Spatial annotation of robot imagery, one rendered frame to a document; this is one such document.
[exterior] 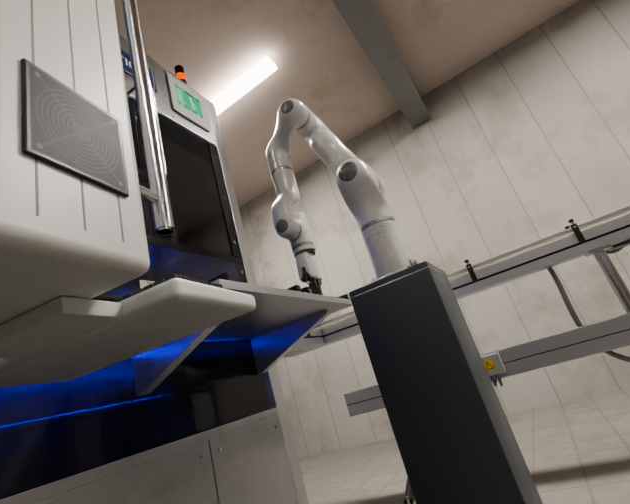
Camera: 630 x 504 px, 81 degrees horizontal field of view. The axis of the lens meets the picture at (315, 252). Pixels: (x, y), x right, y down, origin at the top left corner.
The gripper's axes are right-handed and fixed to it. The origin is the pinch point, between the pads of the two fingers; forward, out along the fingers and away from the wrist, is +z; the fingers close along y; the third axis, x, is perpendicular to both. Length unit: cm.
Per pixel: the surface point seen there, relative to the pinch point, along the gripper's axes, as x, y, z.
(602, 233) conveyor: 101, -82, 4
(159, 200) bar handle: 20, 82, 0
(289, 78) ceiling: -23, -120, -214
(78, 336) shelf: 4, 85, 14
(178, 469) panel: -33, 41, 38
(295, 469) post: -33, -9, 54
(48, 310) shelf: 11, 92, 13
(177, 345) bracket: -16, 50, 11
